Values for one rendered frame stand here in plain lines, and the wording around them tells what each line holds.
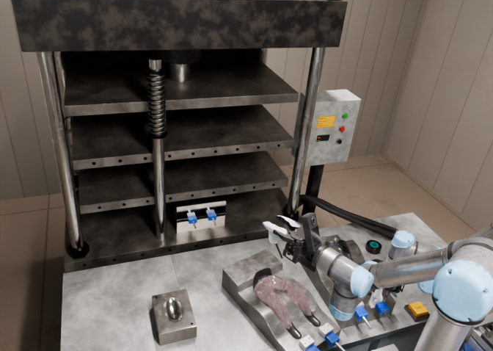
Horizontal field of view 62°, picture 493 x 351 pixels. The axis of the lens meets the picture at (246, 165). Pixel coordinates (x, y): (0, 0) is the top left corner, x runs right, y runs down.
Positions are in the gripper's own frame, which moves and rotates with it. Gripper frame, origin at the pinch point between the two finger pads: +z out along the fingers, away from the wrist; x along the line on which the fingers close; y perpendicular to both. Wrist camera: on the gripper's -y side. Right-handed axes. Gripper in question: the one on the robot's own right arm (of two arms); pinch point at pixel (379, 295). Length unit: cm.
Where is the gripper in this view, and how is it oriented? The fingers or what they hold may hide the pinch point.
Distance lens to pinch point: 195.6
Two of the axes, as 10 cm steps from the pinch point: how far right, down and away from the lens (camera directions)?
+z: -0.7, 8.6, 5.1
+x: 9.4, -1.1, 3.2
